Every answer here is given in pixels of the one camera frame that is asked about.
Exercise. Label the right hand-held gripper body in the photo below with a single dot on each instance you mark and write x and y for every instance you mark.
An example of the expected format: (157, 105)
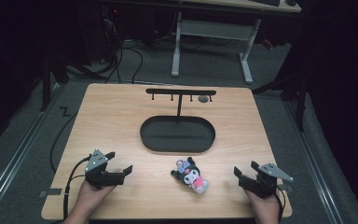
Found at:
(265, 185)

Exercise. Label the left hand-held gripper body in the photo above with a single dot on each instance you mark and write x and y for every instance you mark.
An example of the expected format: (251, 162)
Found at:
(97, 174)

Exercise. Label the black hook rack with tray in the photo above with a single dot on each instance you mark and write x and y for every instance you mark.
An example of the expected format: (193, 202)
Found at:
(177, 134)

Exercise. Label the person's right hand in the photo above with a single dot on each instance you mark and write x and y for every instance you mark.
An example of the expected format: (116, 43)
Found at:
(265, 208)

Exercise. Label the person's left hand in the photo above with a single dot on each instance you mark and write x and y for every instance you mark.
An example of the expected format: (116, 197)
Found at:
(90, 197)

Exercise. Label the grey tape strip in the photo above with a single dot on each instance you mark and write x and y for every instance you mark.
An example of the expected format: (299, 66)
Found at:
(286, 188)
(52, 192)

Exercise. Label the grey round table grommet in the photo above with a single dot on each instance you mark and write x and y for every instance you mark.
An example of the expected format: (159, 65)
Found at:
(203, 99)

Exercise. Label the black metal stand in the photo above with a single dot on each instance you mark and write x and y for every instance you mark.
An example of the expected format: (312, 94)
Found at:
(295, 93)
(47, 84)

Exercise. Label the small red object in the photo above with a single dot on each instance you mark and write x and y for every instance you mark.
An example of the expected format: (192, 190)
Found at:
(268, 44)

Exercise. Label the dark computer tower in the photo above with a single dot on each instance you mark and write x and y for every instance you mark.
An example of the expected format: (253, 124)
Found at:
(108, 28)

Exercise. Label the white-legged desk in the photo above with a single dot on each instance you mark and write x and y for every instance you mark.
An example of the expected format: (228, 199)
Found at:
(213, 29)

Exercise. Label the black keyboard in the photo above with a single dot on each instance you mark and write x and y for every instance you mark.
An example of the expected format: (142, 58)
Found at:
(265, 2)

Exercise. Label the black computer mouse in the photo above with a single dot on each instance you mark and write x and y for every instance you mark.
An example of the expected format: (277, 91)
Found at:
(291, 2)

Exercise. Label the metal floor rail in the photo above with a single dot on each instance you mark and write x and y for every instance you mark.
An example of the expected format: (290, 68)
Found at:
(18, 149)
(315, 165)

